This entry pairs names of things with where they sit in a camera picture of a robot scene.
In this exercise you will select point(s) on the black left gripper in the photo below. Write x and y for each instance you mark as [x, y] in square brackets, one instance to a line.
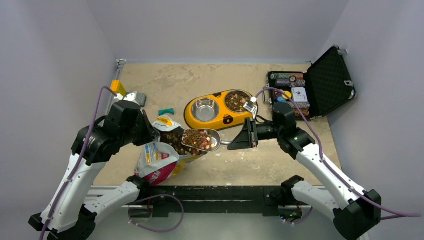
[150, 133]

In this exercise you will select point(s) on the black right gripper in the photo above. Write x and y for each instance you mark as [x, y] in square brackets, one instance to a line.
[245, 139]

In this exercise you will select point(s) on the white yellow pet food bag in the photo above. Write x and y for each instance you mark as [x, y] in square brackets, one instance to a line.
[166, 156]

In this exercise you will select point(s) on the metal food scoop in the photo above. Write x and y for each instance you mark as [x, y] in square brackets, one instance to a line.
[204, 140]

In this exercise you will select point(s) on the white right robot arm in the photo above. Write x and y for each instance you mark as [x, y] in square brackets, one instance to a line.
[352, 209]

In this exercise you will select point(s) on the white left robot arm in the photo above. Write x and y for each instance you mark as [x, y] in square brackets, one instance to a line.
[68, 216]

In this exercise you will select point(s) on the yellow double pet bowl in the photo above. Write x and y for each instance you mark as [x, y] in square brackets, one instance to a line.
[218, 111]

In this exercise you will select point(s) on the teal arch block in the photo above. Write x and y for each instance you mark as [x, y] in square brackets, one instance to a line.
[168, 111]

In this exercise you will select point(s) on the blue toy brick base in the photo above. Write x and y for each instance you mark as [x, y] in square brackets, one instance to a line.
[140, 98]

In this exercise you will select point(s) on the yellow toy brick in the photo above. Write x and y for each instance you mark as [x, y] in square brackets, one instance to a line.
[118, 88]

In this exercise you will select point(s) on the yellow dealer chip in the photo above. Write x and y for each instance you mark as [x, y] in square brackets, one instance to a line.
[286, 95]

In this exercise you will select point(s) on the white card box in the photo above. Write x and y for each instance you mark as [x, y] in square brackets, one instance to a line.
[299, 94]

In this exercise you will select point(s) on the black poker chip case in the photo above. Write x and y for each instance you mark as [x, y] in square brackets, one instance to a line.
[327, 82]

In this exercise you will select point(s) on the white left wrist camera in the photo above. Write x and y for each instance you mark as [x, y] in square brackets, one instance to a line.
[130, 97]

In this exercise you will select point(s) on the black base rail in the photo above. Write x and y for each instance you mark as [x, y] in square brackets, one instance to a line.
[160, 201]

